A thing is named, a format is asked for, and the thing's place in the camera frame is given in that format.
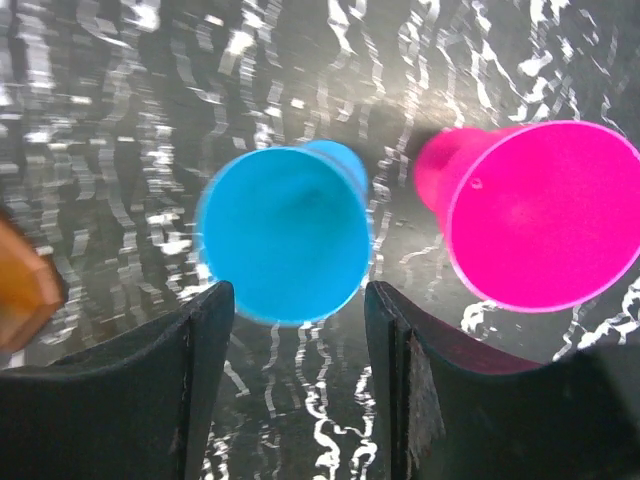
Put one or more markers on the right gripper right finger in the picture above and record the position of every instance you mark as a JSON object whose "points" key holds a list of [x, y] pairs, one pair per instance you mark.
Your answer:
{"points": [[452, 407]]}

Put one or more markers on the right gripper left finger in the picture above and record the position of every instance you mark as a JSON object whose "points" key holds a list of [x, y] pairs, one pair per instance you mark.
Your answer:
{"points": [[138, 406]]}

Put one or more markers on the orange wine glass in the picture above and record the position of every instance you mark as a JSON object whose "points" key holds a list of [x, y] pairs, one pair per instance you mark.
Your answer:
{"points": [[32, 290]]}

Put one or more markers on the pink wine glass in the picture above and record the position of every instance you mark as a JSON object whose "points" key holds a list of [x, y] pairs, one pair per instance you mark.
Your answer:
{"points": [[536, 218]]}

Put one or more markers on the blue wine glass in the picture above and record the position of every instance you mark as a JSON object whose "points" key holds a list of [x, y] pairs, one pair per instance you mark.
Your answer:
{"points": [[288, 227]]}

